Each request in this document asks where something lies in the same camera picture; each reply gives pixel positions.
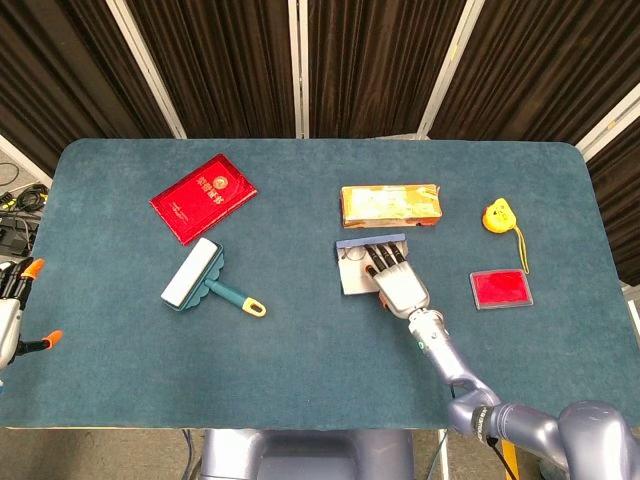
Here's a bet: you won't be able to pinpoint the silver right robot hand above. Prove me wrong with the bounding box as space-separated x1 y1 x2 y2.
363 240 431 319

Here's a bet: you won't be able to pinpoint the teal lint roller yellow handle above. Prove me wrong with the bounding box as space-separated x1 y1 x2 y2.
159 236 268 319

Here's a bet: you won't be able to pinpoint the red ink pad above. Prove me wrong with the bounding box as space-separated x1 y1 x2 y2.
468 268 535 311

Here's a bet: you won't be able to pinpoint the blue cardboard glasses case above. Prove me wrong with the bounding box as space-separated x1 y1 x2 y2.
334 233 412 297

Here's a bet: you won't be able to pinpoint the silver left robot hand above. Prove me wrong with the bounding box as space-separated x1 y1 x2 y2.
0 257 65 371

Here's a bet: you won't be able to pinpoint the black floor cable bundle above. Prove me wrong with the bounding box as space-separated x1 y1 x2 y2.
0 182 51 217

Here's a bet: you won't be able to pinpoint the yellow duck tape measure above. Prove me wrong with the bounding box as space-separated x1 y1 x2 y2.
480 197 531 275

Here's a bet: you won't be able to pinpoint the black floor box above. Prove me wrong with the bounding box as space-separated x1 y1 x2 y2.
0 214 40 257

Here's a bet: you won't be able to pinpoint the orange cardboard box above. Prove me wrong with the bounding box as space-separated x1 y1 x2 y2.
340 183 445 230

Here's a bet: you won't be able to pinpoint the shiny red booklet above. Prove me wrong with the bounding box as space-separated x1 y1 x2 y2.
148 153 259 247

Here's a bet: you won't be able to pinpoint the grey robot torso base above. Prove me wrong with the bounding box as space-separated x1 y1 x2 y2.
199 428 416 480

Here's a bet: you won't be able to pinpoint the metal-frame eyeglasses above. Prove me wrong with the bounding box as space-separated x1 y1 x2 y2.
339 245 372 265

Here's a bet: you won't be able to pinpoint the brown pleated curtain panel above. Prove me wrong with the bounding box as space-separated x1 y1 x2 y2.
587 132 640 287
0 0 174 176
428 0 640 146
127 0 301 140
307 0 469 140

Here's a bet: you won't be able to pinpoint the teal table cloth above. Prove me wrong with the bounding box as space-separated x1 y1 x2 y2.
0 138 640 431

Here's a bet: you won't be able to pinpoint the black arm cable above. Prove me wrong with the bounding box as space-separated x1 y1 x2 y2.
447 380 517 480

